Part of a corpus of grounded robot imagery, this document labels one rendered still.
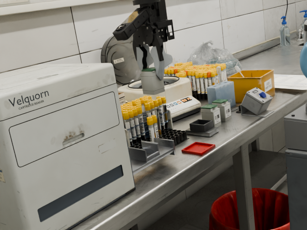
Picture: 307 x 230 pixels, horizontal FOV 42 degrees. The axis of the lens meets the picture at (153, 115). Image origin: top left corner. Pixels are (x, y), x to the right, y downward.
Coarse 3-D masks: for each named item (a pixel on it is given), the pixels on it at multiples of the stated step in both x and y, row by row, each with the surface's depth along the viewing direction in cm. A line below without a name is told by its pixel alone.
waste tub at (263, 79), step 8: (248, 72) 160; (256, 72) 158; (264, 72) 156; (272, 72) 153; (232, 80) 151; (240, 80) 149; (248, 80) 147; (256, 80) 145; (264, 80) 147; (272, 80) 153; (240, 88) 150; (248, 88) 148; (264, 88) 147; (272, 88) 154; (240, 96) 151; (272, 96) 154
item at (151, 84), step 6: (144, 72) 107; (150, 72) 105; (144, 78) 107; (150, 78) 106; (156, 78) 106; (144, 84) 108; (150, 84) 106; (156, 84) 107; (162, 84) 108; (144, 90) 109; (150, 90) 107; (156, 90) 107; (162, 90) 108
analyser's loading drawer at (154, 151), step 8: (144, 144) 104; (152, 144) 102; (160, 144) 108; (168, 144) 106; (136, 152) 100; (144, 152) 98; (152, 152) 103; (160, 152) 103; (168, 152) 103; (136, 160) 100; (144, 160) 99; (152, 160) 99; (136, 168) 95
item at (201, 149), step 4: (192, 144) 115; (196, 144) 116; (200, 144) 115; (204, 144) 114; (208, 144) 113; (212, 144) 112; (184, 148) 113; (188, 148) 114; (192, 148) 113; (196, 148) 113; (200, 148) 112; (204, 148) 112; (208, 148) 110; (212, 148) 111; (184, 152) 111; (188, 152) 110; (192, 152) 109; (196, 152) 108; (200, 152) 108; (204, 152) 108
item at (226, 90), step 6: (216, 84) 143; (222, 84) 141; (228, 84) 142; (210, 90) 140; (216, 90) 138; (222, 90) 140; (228, 90) 142; (210, 96) 141; (216, 96) 139; (222, 96) 141; (228, 96) 143; (234, 96) 145; (210, 102) 141; (228, 102) 143; (234, 102) 145; (234, 108) 143
